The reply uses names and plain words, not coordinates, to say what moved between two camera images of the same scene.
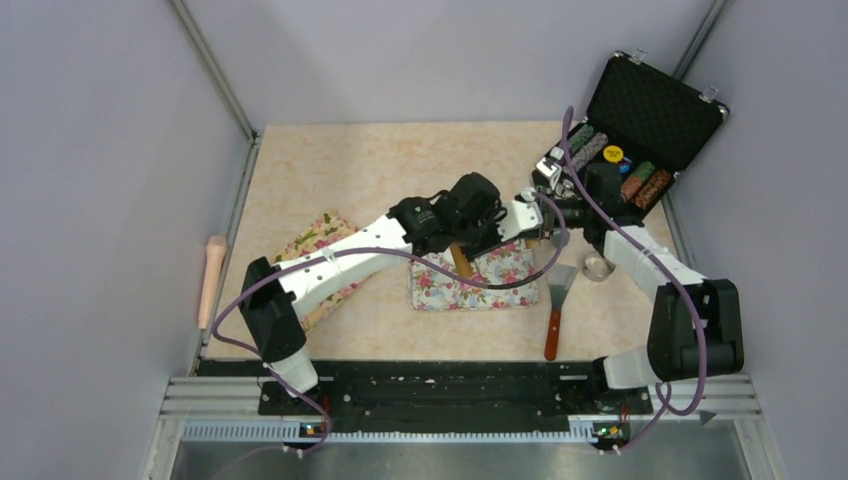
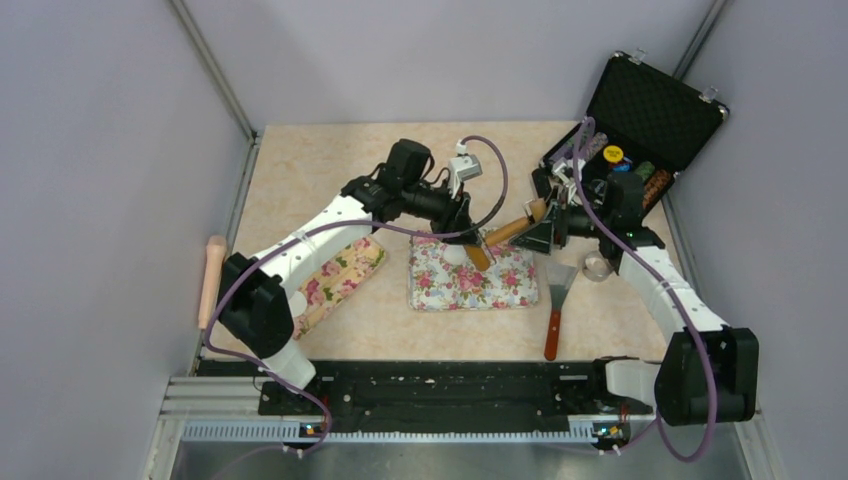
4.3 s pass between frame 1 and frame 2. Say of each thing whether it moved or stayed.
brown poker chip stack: stayed
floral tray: stayed
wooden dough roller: moved
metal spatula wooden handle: stayed
